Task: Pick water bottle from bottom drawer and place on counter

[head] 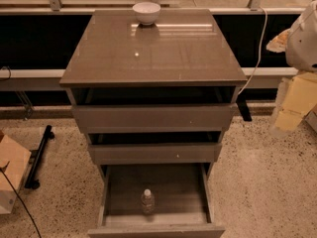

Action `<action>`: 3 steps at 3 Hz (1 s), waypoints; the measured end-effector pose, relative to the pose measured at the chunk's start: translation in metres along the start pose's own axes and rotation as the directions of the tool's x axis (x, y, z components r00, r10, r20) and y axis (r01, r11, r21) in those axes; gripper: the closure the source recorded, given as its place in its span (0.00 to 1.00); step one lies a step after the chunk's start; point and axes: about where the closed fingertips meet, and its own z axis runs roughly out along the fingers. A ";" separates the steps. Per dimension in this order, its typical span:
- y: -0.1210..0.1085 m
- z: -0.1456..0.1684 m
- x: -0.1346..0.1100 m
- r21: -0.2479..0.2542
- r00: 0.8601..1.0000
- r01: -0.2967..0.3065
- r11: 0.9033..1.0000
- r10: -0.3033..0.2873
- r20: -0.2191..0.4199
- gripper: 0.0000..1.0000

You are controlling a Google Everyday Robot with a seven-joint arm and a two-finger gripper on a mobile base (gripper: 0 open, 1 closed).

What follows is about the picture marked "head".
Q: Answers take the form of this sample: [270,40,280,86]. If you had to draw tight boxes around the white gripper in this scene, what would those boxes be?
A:
[266,29,317,138]

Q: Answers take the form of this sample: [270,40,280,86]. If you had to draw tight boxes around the clear plastic water bottle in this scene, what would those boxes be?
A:
[141,188,155,214]

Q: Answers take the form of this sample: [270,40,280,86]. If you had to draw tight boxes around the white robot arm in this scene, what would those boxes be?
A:
[266,0,317,138]

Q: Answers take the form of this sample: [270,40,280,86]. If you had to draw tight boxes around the grey drawer cabinet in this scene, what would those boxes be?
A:
[58,7,249,238]

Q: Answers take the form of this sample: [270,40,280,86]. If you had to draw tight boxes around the grey bottom drawer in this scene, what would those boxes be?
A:
[88,164,225,238]

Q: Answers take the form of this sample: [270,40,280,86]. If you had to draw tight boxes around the grey drawer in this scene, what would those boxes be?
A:
[88,131,222,165]
[67,86,237,134]
[88,164,225,238]

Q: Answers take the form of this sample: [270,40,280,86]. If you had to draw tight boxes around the grey middle drawer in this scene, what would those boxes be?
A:
[88,131,222,165]

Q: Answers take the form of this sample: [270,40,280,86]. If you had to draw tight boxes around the grey top drawer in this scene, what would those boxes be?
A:
[67,86,237,134]

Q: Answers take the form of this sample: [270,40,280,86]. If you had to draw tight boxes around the cardboard box right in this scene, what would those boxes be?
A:
[305,105,317,132]

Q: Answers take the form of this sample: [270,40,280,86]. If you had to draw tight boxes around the cardboard box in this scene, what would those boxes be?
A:
[305,105,317,132]
[0,132,31,214]

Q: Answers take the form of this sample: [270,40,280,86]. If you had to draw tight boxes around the white ceramic bowl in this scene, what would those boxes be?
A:
[133,2,160,25]

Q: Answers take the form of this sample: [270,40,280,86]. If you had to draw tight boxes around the cardboard box left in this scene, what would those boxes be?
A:
[0,132,31,214]

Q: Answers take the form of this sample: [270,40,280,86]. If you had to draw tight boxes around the white cable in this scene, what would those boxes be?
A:
[237,7,268,96]

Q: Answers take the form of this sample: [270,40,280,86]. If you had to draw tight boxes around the metal railing frame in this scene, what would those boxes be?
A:
[0,0,317,92]

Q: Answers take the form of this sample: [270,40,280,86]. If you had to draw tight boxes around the black cable left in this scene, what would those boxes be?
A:
[0,167,43,238]

